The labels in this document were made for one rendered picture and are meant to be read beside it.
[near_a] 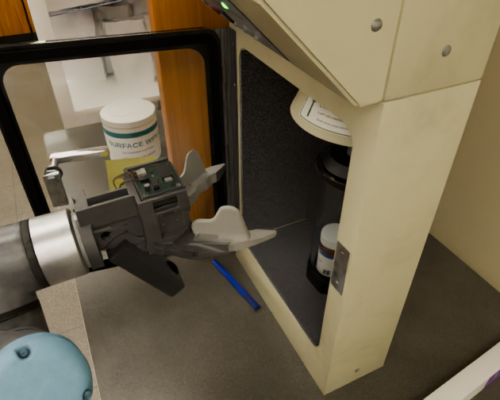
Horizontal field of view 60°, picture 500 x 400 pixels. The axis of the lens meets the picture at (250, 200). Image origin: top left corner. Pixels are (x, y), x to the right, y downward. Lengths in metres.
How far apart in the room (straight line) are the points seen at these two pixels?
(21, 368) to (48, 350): 0.02
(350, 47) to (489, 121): 0.57
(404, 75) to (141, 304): 0.61
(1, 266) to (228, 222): 0.22
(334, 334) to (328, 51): 0.38
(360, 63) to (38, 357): 0.31
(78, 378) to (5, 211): 2.49
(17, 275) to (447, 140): 0.44
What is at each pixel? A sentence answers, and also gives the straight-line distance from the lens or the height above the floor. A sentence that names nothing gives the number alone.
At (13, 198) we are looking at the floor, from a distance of 2.89.
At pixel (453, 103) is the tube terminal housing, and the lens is 0.44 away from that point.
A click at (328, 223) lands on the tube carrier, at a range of 0.63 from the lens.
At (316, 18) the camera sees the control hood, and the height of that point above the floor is 1.49.
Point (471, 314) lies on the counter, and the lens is 0.88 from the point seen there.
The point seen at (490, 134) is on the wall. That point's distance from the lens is 0.88.
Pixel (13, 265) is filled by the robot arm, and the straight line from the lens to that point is 0.48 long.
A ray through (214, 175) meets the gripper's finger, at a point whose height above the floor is 1.23.
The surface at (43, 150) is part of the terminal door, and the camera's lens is 0.68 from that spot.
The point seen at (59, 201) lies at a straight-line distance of 0.71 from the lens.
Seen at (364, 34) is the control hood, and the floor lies 1.47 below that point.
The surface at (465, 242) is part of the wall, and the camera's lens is 0.99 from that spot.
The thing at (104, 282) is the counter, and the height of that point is 0.94.
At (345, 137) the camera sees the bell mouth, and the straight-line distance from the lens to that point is 0.50.
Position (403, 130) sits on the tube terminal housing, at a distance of 0.41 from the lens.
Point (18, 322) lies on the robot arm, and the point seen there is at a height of 1.22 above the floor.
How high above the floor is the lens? 1.57
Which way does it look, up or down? 38 degrees down
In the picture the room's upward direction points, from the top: straight up
